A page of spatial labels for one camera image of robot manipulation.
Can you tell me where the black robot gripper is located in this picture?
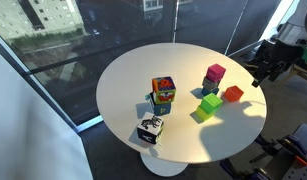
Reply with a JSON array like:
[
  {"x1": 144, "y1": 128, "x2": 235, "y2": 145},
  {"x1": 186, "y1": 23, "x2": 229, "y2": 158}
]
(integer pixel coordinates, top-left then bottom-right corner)
[{"x1": 251, "y1": 39, "x2": 304, "y2": 89}]

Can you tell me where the orange block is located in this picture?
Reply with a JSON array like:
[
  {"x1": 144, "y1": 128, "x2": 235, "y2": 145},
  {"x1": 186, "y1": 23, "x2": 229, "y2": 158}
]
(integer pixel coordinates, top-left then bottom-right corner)
[{"x1": 223, "y1": 85, "x2": 245, "y2": 103}]

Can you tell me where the pink block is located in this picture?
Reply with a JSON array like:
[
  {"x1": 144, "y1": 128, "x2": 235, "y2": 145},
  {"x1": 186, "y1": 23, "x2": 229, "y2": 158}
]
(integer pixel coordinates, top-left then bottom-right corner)
[{"x1": 205, "y1": 63, "x2": 227, "y2": 83}]

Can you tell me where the grey block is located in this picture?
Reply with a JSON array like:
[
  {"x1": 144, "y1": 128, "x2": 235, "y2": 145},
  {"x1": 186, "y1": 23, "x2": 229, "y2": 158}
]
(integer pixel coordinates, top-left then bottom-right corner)
[{"x1": 201, "y1": 76, "x2": 221, "y2": 92}]

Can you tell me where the blue block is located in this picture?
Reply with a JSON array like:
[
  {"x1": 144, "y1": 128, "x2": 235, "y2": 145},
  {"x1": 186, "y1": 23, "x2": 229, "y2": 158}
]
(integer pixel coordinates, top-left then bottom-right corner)
[{"x1": 201, "y1": 86, "x2": 220, "y2": 97}]

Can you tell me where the green block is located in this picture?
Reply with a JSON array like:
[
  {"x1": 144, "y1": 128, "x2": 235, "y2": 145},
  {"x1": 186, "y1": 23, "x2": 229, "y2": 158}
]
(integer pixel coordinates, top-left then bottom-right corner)
[{"x1": 199, "y1": 92, "x2": 224, "y2": 114}]

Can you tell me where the yellow-green block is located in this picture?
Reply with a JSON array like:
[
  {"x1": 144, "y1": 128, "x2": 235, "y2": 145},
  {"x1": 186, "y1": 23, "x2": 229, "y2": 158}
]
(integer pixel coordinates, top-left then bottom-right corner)
[{"x1": 195, "y1": 105, "x2": 215, "y2": 122}]

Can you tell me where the black spring clamp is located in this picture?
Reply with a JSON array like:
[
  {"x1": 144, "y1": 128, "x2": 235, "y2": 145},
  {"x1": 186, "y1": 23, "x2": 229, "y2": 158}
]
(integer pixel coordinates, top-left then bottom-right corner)
[{"x1": 249, "y1": 134, "x2": 281, "y2": 164}]

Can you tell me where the colourful printed soft cube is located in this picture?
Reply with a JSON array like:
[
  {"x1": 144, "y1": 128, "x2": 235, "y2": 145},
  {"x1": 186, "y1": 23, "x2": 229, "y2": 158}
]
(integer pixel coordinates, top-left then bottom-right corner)
[{"x1": 151, "y1": 76, "x2": 177, "y2": 105}]

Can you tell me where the blue white soft cube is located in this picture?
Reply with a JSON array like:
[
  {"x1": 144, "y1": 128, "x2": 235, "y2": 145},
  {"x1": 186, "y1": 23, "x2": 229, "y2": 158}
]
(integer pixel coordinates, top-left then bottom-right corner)
[{"x1": 145, "y1": 92, "x2": 172, "y2": 116}]

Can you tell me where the black white patterned soft cube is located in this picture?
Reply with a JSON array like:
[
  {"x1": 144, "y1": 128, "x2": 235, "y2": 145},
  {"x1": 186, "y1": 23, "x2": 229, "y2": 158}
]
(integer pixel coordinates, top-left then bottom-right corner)
[{"x1": 136, "y1": 111, "x2": 165, "y2": 145}]

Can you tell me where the beige building outside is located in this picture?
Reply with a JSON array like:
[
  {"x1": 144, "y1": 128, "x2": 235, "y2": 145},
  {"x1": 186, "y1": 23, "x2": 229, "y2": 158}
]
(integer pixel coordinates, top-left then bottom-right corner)
[{"x1": 0, "y1": 0, "x2": 86, "y2": 42}]

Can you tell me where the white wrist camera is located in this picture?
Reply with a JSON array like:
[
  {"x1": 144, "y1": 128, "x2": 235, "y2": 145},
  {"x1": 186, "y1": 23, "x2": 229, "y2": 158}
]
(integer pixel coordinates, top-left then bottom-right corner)
[{"x1": 277, "y1": 22, "x2": 307, "y2": 45}]

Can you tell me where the orange handled clamp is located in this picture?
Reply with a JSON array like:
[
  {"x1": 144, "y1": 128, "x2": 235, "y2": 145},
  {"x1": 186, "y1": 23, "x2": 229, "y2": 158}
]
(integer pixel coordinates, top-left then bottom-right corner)
[{"x1": 281, "y1": 137, "x2": 307, "y2": 168}]

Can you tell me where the white table pedestal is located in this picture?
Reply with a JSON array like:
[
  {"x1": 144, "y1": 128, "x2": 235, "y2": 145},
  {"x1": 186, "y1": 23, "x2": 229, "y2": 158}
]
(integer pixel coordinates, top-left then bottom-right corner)
[{"x1": 139, "y1": 152, "x2": 189, "y2": 178}]

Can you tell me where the black window frame post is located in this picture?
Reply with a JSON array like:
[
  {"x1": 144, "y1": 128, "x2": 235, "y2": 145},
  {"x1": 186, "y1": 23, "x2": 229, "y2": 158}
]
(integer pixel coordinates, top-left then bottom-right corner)
[{"x1": 0, "y1": 31, "x2": 81, "y2": 133}]

